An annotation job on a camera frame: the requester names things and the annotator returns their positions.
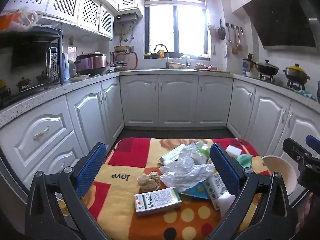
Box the brown paper ball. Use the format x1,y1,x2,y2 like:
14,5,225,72
137,171,160,193

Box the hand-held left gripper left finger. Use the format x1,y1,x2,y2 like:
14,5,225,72
24,142,110,240

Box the crumpled white plastic bag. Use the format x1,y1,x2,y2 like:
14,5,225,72
159,142,217,193

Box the metal pot with yellow lid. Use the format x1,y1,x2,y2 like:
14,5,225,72
283,64,311,85

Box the dark ribbed floor mat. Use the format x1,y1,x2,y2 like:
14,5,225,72
122,127,236,139

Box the green printed plastic wrapper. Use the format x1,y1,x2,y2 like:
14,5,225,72
192,141,211,164

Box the hanging black frying pan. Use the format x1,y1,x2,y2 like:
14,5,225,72
218,18,226,41

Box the white base cabinets with drawers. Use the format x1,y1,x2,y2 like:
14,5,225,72
0,76,125,197

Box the white base cabinets under sink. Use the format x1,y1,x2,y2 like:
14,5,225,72
119,74,234,128

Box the black range hood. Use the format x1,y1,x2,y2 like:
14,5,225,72
243,0,319,50

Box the beige plastic bin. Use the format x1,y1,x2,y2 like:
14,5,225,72
261,155,304,197

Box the red and yellow printed blanket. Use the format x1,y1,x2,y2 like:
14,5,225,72
82,137,272,240

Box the maroon rice cooker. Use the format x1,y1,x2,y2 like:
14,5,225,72
74,52,107,76

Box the white plate with food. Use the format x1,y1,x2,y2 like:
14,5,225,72
69,74,91,82

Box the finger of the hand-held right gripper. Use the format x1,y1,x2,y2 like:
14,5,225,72
306,135,320,153
282,137,320,173

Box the chrome kitchen faucet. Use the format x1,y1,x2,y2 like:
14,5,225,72
154,44,170,69

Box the white electric kettle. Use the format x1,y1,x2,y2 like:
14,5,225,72
62,52,71,79

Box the hanging slotted spatula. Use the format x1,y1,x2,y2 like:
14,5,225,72
236,26,243,52

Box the hanging wooden spatula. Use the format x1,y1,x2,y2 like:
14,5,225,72
231,24,238,55

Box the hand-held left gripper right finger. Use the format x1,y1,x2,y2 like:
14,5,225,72
207,143,299,240

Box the black wok with lid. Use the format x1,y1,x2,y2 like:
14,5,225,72
254,59,279,77

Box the teal dish cloth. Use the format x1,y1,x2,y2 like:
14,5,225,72
296,89,317,100

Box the white sponge block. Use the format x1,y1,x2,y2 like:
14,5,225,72
225,145,243,158
217,192,238,218

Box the white box with green label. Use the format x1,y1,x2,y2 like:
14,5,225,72
133,187,182,217

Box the teal snack packet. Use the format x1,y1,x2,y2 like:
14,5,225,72
180,184,210,200

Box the pale green flat carton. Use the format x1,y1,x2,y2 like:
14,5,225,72
157,146,187,167

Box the black wire dish rack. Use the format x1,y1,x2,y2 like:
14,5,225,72
109,51,137,71

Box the crumpled green paper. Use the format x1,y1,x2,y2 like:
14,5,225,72
236,154,253,168

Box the wooden cutting board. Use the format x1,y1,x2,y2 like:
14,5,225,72
194,68,231,74

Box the white base cabinets under stove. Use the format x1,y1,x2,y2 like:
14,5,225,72
226,78,320,162

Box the white lattice wall cabinets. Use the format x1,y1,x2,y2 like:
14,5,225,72
4,0,115,40

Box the gas stove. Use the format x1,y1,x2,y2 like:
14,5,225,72
258,73,307,91

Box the orange and white plastic bag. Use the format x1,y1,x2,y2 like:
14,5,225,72
0,7,38,33

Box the dark framed window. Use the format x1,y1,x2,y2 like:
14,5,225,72
144,4,210,58

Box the black microwave oven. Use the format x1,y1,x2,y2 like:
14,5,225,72
0,24,64,85
10,44,60,92

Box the white milk carton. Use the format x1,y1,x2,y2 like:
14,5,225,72
204,172,229,210

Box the blue and white carton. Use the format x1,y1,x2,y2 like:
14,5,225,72
242,58,255,77

